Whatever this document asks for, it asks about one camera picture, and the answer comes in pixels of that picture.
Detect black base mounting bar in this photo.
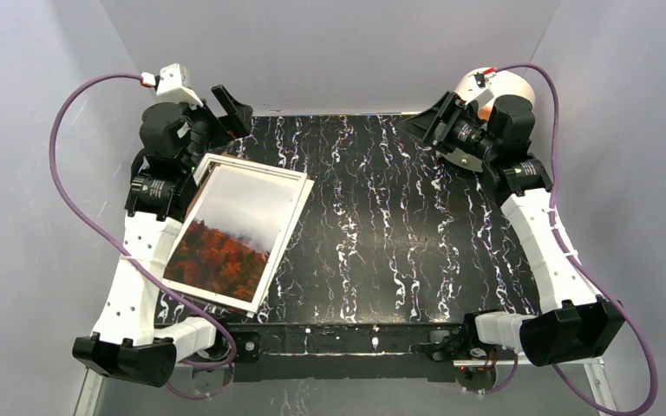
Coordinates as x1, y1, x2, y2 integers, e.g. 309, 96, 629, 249
154, 321, 518, 385

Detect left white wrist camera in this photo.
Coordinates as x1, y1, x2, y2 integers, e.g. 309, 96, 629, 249
140, 63, 204, 109

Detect aluminium rail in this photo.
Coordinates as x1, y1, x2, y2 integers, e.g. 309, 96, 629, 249
75, 354, 614, 415

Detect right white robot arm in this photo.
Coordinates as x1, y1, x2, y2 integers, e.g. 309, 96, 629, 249
399, 92, 624, 367

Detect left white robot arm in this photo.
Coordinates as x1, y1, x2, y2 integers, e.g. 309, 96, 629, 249
72, 79, 253, 387

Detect autumn forest photo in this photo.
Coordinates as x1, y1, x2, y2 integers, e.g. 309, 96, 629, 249
163, 164, 305, 312

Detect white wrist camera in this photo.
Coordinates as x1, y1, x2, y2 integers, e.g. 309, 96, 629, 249
454, 67, 494, 107
140, 63, 204, 109

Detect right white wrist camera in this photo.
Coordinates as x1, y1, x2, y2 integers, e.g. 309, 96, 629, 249
454, 67, 494, 107

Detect white cylindrical drawer unit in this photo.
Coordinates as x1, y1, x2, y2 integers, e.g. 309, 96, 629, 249
477, 70, 535, 120

